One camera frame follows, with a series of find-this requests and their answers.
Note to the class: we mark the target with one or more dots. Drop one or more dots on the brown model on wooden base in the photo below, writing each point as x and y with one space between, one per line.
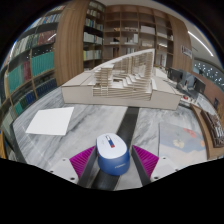
213 130

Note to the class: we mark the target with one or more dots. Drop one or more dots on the white paper sheet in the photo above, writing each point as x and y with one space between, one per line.
50 120

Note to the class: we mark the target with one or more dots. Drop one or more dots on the curved bookshelf with teal books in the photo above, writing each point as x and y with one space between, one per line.
30 66

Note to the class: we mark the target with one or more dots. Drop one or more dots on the grey-blue printed mouse pad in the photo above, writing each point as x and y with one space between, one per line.
180 140

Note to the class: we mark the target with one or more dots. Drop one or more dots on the blue and white computer mouse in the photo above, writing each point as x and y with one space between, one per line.
112 155

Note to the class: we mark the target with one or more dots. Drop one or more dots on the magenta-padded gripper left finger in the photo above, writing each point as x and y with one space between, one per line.
81 161

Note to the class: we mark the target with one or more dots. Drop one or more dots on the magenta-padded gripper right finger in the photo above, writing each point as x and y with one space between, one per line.
146 160

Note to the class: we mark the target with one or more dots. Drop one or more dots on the long ceiling light strip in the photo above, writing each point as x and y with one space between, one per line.
200 42

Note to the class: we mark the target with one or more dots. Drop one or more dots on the white wall sign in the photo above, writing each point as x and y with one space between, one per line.
187 52

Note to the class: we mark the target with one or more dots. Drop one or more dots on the narrow bookshelf with books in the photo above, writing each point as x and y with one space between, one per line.
93 33

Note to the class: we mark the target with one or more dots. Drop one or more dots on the group of ceiling spotlights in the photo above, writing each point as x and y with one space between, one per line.
213 70

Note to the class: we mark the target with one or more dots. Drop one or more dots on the white stepped architectural model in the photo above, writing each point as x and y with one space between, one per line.
116 85

